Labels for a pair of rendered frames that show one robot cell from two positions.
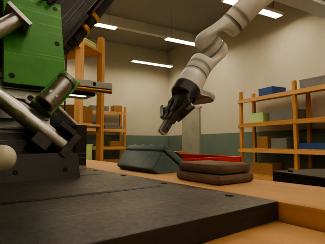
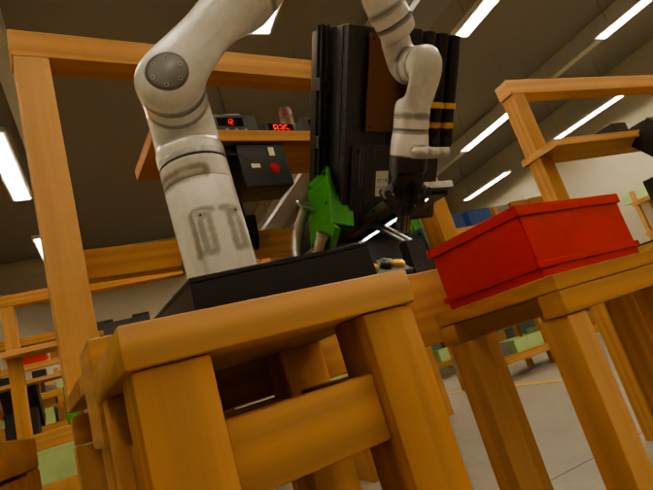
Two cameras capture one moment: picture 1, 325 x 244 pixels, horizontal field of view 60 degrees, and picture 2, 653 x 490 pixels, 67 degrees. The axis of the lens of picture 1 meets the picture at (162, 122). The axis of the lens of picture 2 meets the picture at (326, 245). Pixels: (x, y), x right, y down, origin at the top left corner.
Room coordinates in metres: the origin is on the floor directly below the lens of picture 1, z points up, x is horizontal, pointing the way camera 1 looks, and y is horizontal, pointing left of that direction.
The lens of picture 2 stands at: (0.62, -1.01, 0.77)
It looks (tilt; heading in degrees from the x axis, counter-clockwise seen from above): 14 degrees up; 93
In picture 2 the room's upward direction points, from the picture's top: 17 degrees counter-clockwise
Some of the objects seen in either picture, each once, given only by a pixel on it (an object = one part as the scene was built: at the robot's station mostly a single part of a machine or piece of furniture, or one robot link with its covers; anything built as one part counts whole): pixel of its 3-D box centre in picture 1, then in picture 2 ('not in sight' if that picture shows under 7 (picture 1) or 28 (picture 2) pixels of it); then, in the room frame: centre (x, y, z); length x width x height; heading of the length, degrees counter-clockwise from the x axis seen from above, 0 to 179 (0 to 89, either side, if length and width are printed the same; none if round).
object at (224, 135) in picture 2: not in sight; (274, 154); (0.46, 0.58, 1.52); 0.90 x 0.25 x 0.04; 37
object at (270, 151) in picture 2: not in sight; (258, 172); (0.40, 0.48, 1.42); 0.17 x 0.12 x 0.15; 37
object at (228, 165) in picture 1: (213, 171); not in sight; (0.46, -0.08, 0.91); 0.10 x 0.08 x 0.03; 35
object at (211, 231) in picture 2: not in sight; (210, 226); (0.45, -0.40, 0.99); 0.09 x 0.09 x 0.17; 32
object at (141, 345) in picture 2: not in sight; (240, 340); (0.45, -0.39, 0.83); 0.32 x 0.32 x 0.04; 35
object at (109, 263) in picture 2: not in sight; (283, 241); (0.39, 0.67, 1.23); 1.30 x 0.05 x 0.09; 37
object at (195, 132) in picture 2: not in sight; (181, 121); (0.45, -0.40, 1.15); 0.09 x 0.09 x 0.17; 15
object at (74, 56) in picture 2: not in sight; (244, 71); (0.43, 0.62, 1.89); 1.50 x 0.09 x 0.09; 37
